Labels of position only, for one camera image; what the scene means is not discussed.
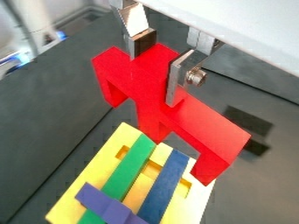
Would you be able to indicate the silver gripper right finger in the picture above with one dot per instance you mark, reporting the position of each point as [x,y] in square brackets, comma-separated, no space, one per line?
[185,67]

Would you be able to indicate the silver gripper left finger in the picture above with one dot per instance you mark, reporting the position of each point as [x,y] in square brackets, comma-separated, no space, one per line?
[139,35]

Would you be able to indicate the red cross-shaped block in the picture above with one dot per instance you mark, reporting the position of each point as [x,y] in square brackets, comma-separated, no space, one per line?
[139,79]

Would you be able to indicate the yellow base board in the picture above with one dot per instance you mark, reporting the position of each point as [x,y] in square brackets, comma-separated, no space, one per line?
[189,197]

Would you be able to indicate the green bar block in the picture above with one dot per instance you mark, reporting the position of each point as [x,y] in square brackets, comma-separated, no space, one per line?
[132,163]

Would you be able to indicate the blue bar block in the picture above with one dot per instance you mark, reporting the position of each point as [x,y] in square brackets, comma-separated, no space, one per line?
[156,201]

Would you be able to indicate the purple cross-shaped block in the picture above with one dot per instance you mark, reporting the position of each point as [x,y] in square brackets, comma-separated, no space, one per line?
[104,206]

